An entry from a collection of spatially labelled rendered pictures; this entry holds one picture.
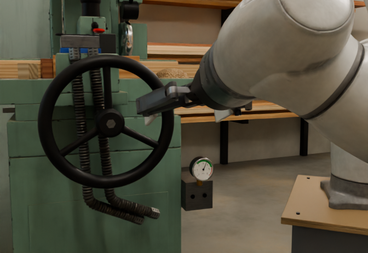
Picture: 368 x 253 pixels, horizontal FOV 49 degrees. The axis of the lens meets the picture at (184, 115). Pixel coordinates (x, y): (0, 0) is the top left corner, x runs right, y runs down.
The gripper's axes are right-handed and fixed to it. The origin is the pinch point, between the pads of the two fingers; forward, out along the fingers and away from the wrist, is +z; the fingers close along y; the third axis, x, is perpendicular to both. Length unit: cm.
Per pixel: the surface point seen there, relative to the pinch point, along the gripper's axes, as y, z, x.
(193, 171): -11.7, 32.6, 7.2
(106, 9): 6, 46, -46
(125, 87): 4.5, 31.0, -15.6
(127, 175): 7.6, 20.1, 8.2
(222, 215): -79, 179, 23
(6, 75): 34, 44, -24
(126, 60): 7.6, 11.2, -15.1
